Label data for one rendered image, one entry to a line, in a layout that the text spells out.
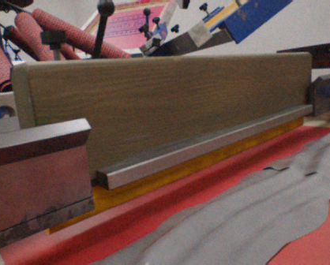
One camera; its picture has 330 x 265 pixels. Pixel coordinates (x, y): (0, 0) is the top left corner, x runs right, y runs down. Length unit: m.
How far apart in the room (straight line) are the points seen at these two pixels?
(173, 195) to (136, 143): 0.06
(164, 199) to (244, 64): 0.15
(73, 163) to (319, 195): 0.16
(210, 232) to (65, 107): 0.10
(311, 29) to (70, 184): 2.30
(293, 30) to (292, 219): 2.29
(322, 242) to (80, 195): 0.13
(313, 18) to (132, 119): 2.25
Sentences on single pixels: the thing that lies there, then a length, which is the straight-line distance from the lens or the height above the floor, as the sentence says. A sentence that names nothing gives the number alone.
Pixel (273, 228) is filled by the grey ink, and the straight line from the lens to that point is 0.17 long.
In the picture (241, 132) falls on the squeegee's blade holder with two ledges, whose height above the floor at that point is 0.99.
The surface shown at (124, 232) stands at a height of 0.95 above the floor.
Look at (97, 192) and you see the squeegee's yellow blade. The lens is 0.20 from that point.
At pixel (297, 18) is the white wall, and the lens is 2.44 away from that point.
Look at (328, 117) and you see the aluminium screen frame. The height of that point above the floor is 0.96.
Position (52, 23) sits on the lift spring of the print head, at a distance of 0.93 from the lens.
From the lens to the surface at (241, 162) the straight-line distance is 0.30.
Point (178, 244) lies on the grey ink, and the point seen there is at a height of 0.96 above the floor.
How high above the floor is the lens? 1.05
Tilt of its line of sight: 12 degrees down
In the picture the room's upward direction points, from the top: 5 degrees counter-clockwise
